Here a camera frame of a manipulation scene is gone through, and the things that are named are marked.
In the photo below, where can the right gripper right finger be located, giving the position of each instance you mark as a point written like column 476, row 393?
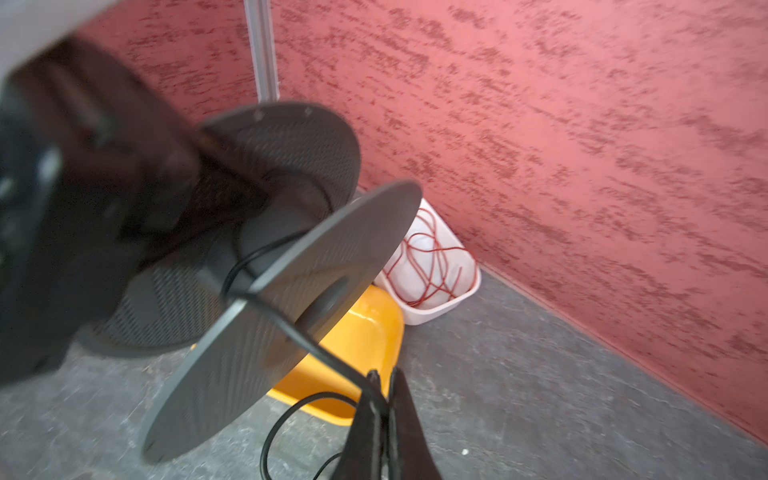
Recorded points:
column 408, row 455

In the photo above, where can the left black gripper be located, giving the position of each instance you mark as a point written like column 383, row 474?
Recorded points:
column 101, row 177

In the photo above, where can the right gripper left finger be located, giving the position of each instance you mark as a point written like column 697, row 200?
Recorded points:
column 361, row 457

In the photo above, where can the dark grey cable spool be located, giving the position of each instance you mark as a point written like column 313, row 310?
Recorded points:
column 313, row 230

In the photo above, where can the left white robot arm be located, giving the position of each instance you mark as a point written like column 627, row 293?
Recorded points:
column 36, row 24

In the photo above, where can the yellow plastic tray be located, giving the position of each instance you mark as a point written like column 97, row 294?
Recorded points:
column 248, row 357

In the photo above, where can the left aluminium corner post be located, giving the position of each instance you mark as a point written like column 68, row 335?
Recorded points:
column 259, row 22

